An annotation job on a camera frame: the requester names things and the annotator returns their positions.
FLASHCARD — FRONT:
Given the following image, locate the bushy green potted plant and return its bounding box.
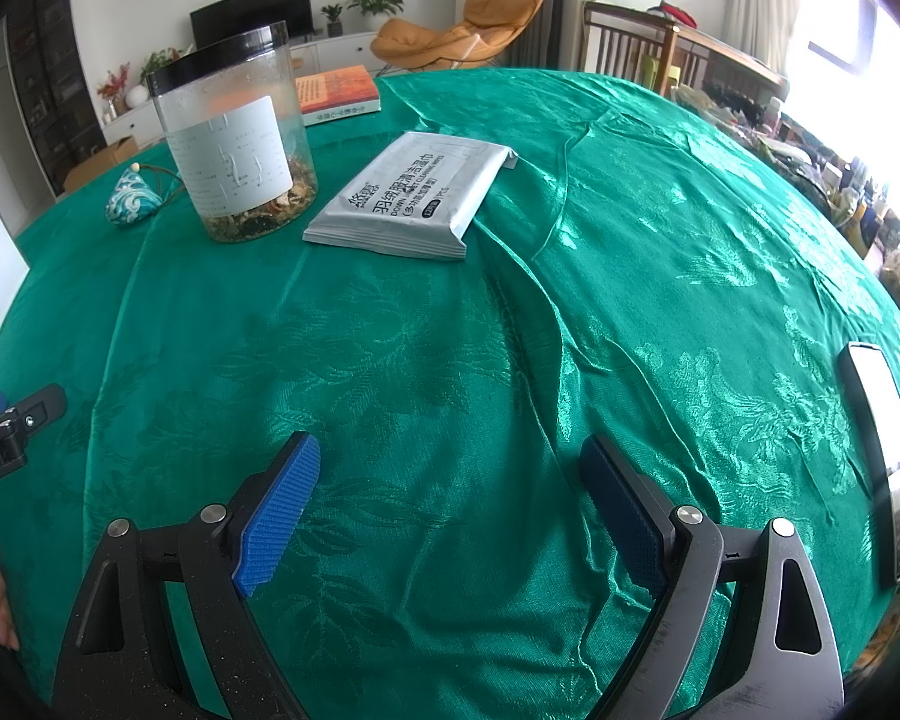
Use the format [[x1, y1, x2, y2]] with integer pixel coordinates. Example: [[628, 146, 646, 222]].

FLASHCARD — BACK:
[[141, 49, 185, 87]]

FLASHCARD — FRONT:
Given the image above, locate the pile of assorted clutter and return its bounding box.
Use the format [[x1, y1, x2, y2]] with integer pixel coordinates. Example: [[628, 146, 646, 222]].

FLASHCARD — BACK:
[[750, 97, 900, 301]]

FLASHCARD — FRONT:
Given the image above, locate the large potted plant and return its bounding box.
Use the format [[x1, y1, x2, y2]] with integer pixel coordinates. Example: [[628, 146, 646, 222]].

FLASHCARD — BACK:
[[345, 0, 413, 32]]

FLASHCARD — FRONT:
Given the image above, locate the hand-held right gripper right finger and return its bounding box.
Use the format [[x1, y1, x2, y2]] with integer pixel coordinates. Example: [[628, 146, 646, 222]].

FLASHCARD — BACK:
[[579, 433, 845, 720]]

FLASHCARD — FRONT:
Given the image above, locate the orange flat box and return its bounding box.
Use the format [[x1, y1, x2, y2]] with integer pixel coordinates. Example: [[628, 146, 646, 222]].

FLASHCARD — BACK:
[[294, 66, 382, 127]]

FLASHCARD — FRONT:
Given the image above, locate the green tablecloth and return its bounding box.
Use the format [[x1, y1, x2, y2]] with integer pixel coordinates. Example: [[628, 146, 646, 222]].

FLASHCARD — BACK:
[[0, 67, 900, 720]]

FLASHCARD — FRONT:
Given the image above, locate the white television cabinet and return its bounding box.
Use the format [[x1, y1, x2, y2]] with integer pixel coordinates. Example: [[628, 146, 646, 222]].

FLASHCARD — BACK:
[[101, 28, 391, 151]]

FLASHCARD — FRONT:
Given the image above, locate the white foil snack bag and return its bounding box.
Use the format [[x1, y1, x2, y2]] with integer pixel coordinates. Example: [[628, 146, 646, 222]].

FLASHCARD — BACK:
[[302, 131, 520, 262]]

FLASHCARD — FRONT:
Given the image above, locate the black television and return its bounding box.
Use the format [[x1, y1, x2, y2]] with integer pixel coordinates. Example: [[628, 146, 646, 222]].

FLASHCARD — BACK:
[[189, 0, 314, 53]]

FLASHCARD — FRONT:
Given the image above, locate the cardboard box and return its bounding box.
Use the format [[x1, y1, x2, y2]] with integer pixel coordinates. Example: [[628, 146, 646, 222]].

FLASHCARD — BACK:
[[64, 136, 140, 192]]

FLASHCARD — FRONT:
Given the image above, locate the white curtain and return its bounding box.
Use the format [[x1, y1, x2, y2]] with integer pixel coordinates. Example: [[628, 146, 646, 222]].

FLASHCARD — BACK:
[[724, 0, 803, 80]]

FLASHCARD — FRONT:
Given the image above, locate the orange lounge chair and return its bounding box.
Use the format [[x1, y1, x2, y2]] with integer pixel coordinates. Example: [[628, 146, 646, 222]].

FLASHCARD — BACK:
[[370, 0, 545, 76]]

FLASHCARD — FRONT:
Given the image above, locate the red flower arrangement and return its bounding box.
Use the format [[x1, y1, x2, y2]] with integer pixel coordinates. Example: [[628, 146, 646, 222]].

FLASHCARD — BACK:
[[96, 64, 132, 119]]

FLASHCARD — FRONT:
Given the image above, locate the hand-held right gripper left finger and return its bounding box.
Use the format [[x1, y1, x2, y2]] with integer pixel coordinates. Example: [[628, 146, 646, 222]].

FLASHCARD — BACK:
[[52, 431, 322, 720]]

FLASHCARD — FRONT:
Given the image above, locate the clear jar with black lid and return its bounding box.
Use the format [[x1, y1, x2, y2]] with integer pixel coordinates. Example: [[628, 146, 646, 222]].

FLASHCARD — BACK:
[[146, 21, 320, 245]]

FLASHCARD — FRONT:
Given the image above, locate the blue patterned pouch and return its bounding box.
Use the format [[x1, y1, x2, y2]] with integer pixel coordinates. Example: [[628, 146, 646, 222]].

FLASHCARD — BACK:
[[105, 161, 181, 227]]

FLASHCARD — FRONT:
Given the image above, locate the smartphone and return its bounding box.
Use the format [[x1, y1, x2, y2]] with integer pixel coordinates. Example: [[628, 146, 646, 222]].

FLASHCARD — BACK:
[[838, 343, 900, 590]]

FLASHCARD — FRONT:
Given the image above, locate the dark display cabinet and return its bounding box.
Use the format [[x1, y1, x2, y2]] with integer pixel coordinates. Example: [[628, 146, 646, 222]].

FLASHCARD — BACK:
[[4, 0, 110, 166]]

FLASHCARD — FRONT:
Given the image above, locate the wooden bench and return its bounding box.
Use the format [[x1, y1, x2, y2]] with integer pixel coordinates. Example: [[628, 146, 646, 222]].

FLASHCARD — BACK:
[[581, 0, 788, 121]]

